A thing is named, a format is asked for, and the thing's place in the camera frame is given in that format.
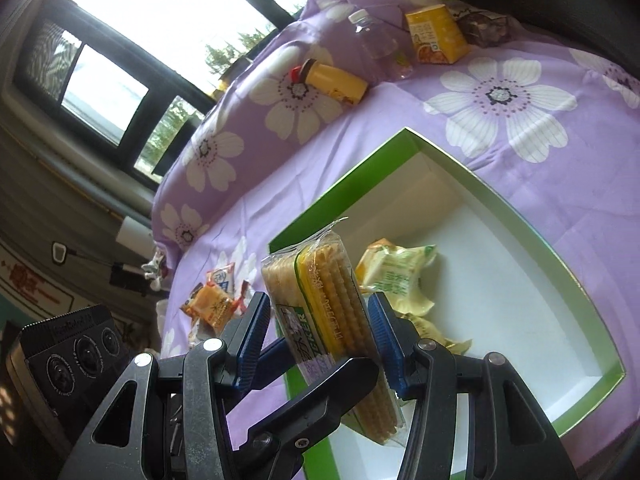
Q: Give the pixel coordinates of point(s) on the red white seed packet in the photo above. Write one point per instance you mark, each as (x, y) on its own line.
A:
(242, 301)

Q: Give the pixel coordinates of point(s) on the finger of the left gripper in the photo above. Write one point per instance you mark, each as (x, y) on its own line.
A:
(276, 445)
(274, 361)

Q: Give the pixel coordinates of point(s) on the yellow bear bottle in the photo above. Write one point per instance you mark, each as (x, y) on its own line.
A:
(342, 86)

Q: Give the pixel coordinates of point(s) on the clear water bottle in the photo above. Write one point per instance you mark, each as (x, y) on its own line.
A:
(383, 53)

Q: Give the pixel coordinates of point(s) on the purple floral sheet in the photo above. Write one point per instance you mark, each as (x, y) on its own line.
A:
(551, 127)

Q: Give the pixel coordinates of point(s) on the soda cracker pack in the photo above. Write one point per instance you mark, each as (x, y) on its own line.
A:
(318, 304)

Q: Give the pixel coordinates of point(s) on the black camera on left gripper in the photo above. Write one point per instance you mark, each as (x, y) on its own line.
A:
(63, 367)

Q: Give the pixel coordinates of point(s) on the yellow drink carton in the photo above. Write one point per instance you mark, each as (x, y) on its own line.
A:
(436, 36)

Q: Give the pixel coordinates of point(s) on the yellow crumpled snack wrapper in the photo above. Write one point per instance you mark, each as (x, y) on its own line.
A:
(427, 330)

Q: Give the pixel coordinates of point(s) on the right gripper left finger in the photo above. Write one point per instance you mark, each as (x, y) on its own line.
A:
(123, 440)

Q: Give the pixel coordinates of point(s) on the green white cardboard box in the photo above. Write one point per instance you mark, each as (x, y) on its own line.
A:
(495, 281)

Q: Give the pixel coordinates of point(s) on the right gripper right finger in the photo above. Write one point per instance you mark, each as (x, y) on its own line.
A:
(510, 437)

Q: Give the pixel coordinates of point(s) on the blue white snack packet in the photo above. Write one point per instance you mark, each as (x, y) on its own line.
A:
(223, 277)

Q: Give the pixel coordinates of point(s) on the brown wrapped snack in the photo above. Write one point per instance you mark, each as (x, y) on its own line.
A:
(485, 29)

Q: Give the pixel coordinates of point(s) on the orange snack bag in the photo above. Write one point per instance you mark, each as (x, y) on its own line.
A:
(210, 303)

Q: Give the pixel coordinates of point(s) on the green yellow corn snack bag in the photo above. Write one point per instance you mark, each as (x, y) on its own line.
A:
(396, 270)

